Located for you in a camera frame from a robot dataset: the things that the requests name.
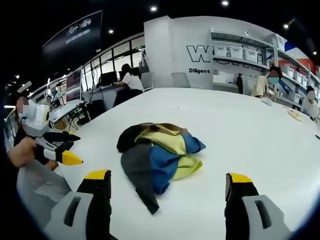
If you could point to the large display screen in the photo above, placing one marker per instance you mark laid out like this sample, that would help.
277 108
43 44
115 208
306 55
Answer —
74 86

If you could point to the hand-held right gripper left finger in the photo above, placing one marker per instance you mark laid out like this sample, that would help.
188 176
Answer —
86 207

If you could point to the pale yellow cloth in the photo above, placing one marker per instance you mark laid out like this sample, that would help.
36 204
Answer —
296 115

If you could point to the row of white storage boxes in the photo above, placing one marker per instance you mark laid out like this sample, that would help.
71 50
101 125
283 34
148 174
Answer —
246 53

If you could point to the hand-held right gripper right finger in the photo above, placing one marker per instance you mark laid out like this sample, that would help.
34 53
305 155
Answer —
252 207

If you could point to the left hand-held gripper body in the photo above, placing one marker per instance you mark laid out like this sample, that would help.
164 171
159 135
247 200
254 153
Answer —
35 117

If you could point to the black computer monitor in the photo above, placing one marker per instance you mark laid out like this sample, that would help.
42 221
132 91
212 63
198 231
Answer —
108 78

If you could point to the person's left hand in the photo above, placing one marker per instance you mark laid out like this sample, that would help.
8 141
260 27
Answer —
52 165

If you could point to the white office desk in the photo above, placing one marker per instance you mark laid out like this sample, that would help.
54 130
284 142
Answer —
63 110

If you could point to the dark hanging banner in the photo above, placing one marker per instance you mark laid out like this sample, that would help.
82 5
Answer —
75 31

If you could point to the grey mesh chair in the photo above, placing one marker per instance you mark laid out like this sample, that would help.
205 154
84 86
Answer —
42 190

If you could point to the person's black top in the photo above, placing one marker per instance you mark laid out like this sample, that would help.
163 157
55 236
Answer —
21 136

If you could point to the small white cloth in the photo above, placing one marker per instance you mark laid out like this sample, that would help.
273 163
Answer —
266 101

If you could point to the multicoloured patchwork garment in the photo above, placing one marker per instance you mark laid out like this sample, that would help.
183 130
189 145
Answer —
160 160

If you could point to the white metal shelf rack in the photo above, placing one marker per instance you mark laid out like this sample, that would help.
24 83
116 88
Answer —
262 57

